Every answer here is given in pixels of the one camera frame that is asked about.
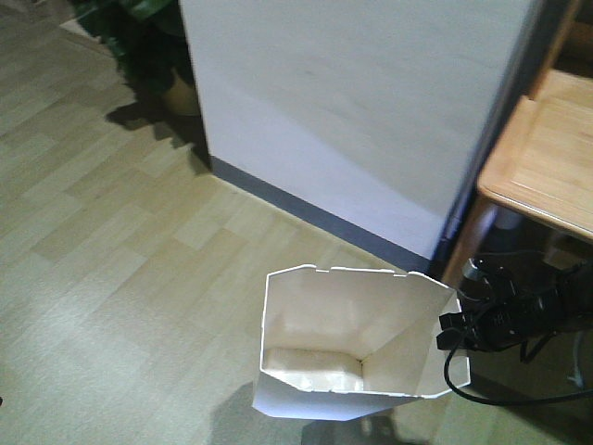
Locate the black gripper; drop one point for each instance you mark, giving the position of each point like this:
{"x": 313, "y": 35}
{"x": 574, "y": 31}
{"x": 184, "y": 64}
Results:
{"x": 508, "y": 316}

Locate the white plastic trash bin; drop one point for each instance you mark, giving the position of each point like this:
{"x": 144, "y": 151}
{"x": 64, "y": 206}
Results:
{"x": 342, "y": 343}

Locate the light wooden desk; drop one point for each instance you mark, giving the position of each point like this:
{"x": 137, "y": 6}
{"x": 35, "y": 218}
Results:
{"x": 540, "y": 167}

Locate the green potted plant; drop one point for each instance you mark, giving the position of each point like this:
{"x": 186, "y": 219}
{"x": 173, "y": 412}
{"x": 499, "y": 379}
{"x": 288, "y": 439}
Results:
{"x": 147, "y": 39}

